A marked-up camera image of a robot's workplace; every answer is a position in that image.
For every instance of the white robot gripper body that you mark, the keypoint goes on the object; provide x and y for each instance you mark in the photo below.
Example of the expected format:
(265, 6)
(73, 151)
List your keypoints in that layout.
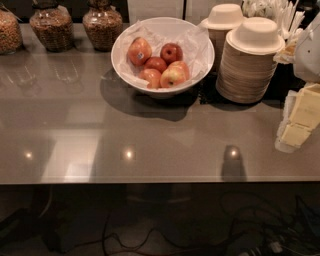
(308, 57)

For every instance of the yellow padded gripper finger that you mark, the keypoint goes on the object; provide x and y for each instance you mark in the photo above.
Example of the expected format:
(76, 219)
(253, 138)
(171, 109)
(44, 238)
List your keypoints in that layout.
(301, 116)

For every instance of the white paper bowl liner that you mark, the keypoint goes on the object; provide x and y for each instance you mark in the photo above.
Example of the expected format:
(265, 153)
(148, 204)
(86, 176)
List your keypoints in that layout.
(196, 46)

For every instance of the yellow-red front right apple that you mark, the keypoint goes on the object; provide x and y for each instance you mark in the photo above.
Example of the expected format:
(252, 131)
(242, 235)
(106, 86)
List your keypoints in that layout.
(176, 73)

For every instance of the dark red back apple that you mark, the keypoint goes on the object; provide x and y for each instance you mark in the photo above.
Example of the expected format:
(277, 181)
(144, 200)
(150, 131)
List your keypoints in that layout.
(171, 52)

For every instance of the white ceramic bowl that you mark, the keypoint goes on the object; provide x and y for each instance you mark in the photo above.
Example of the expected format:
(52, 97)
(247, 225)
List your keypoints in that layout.
(162, 90)

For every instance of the red middle apple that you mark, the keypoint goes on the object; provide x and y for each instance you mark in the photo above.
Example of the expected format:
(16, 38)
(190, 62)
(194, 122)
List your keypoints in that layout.
(156, 63)

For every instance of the front left red apple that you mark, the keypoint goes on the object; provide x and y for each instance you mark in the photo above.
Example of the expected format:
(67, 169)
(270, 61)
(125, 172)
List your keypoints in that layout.
(152, 76)

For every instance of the large apple with sticker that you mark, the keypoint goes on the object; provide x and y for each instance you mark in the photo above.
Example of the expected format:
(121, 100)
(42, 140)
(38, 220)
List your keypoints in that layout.
(139, 51)

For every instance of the white plastic cutlery bunch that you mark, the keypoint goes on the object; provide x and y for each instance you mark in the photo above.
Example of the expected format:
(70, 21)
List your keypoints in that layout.
(288, 19)

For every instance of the rear stack of paper bowls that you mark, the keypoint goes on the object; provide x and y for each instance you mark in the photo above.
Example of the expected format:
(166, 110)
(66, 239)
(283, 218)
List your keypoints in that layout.
(222, 19)

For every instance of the right glass cereal jar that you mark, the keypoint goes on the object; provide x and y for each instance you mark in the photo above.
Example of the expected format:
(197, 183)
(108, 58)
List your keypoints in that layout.
(103, 24)

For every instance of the glass cereal jar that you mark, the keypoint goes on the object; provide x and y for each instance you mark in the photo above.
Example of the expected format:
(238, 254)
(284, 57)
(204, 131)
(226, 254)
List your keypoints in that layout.
(10, 32)
(52, 24)
(103, 24)

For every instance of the middle glass cereal jar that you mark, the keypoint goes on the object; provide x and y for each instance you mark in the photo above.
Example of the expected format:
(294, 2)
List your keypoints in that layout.
(52, 24)

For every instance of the left glass cereal jar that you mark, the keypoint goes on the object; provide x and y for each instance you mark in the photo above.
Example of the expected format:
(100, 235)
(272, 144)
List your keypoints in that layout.
(10, 32)

